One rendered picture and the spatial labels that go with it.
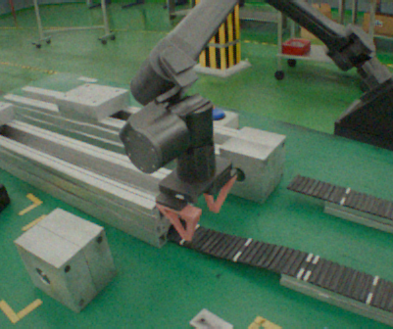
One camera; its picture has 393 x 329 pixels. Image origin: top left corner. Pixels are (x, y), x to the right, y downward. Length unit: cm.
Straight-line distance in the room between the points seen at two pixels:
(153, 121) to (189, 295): 25
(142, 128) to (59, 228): 21
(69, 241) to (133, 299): 12
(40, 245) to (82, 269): 7
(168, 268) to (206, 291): 7
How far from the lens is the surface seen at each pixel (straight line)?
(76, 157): 80
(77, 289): 54
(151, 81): 49
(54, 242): 54
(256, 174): 67
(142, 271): 59
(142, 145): 43
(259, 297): 54
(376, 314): 54
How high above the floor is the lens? 120
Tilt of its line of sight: 32 degrees down
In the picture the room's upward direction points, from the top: 5 degrees counter-clockwise
